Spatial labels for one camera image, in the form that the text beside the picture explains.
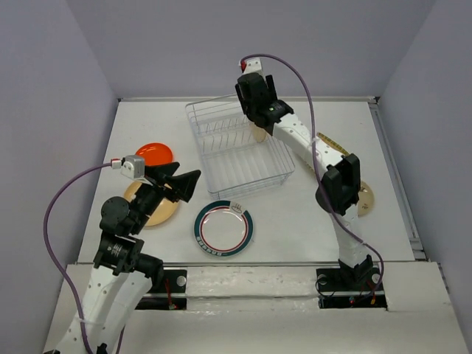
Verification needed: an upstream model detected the white wire dish rack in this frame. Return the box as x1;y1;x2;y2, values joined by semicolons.
185;95;295;200

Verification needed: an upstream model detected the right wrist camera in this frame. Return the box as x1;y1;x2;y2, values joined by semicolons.
240;57;263;76

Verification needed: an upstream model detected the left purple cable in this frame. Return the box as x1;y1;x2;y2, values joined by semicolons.
43;159;128;354

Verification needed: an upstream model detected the yellow bamboo-pattern rectangular plate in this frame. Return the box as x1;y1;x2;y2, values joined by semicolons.
317;132;350;156

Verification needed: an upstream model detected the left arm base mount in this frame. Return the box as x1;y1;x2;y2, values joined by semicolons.
136;268;187;310

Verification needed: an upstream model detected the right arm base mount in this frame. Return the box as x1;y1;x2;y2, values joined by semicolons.
315;267;388;310

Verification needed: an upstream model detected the tan round plate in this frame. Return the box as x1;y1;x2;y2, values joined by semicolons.
123;181;179;227

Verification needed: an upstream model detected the beige plate with leaf design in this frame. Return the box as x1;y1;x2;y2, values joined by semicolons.
250;123;267;143

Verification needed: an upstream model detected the white plate with green rim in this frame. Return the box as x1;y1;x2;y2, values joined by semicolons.
193;200;254;258

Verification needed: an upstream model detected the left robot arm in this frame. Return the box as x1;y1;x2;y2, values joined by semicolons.
43;155;201;353

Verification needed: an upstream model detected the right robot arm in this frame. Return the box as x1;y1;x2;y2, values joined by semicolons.
235;72;375;292

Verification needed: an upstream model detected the small cream plate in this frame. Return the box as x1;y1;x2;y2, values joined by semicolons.
358;181;375;217

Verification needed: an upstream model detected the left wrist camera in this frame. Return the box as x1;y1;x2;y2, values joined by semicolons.
120;155;145;180

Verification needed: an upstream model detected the orange translucent plate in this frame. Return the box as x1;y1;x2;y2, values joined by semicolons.
136;142;173;166

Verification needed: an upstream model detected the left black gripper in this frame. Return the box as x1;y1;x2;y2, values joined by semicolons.
131;161;202;232

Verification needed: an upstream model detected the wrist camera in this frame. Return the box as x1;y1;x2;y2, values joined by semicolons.
120;155;145;180
240;57;263;76

